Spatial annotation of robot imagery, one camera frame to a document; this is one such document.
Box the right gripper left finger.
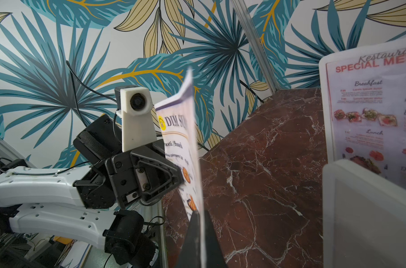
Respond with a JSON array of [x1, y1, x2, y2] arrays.
[[175, 211, 201, 268]]

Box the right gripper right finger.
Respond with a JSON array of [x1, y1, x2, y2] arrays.
[[204, 211, 227, 268]]

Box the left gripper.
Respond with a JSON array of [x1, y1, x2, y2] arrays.
[[104, 140, 184, 209]]

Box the yellow header menu sheet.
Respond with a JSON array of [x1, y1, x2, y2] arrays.
[[155, 68, 207, 268]]

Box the white menu rack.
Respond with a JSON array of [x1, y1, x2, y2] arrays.
[[318, 35, 406, 197], [322, 160, 406, 268]]

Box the pink menu sheet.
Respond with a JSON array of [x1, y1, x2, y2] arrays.
[[326, 45, 406, 188]]

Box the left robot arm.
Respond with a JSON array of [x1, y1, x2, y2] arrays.
[[0, 115, 184, 268]]

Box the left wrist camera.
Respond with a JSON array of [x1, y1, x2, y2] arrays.
[[115, 86, 157, 152]]

